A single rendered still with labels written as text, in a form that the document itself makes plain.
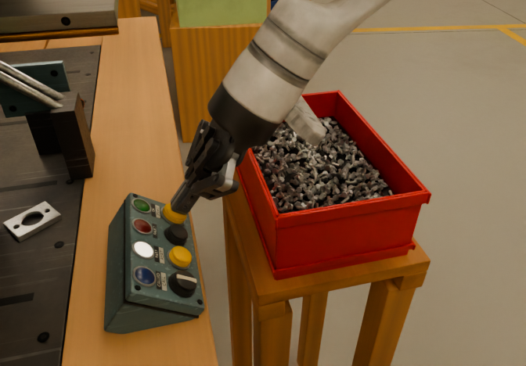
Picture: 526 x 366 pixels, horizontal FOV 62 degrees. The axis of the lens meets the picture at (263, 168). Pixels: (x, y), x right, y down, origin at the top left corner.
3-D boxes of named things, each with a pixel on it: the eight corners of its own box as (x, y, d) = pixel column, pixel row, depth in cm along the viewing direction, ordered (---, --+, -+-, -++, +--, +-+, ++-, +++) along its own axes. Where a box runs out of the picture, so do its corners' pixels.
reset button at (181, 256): (186, 254, 48) (192, 247, 47) (189, 270, 46) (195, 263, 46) (167, 249, 47) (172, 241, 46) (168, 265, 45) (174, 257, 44)
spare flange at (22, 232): (19, 242, 52) (17, 238, 51) (4, 227, 54) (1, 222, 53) (63, 218, 55) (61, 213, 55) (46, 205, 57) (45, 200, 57)
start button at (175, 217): (181, 212, 54) (186, 205, 53) (184, 227, 51) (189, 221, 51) (160, 205, 52) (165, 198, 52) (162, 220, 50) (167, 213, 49)
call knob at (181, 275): (191, 278, 45) (196, 270, 45) (194, 299, 43) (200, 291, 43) (168, 272, 44) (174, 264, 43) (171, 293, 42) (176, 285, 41)
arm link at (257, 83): (319, 151, 46) (358, 104, 43) (231, 105, 40) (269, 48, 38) (293, 110, 53) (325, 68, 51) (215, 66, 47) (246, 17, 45)
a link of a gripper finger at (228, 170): (228, 141, 44) (217, 145, 46) (216, 185, 42) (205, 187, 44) (247, 151, 45) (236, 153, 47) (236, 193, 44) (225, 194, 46)
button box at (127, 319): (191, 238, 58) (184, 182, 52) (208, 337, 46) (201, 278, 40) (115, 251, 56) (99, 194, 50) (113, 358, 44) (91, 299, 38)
